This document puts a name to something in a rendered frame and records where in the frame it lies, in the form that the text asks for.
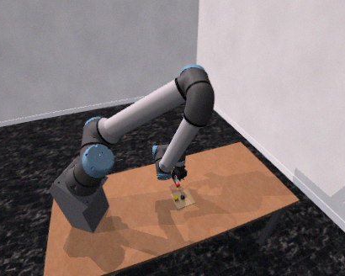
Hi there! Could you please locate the tan mat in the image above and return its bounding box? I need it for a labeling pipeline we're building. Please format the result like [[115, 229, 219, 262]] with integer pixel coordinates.
[[170, 188, 195, 210]]

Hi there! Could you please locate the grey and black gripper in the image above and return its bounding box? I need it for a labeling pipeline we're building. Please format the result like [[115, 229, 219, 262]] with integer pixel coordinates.
[[172, 165, 187, 184]]

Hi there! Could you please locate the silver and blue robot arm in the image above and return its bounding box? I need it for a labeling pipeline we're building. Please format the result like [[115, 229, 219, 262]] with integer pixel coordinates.
[[65, 64, 215, 197]]

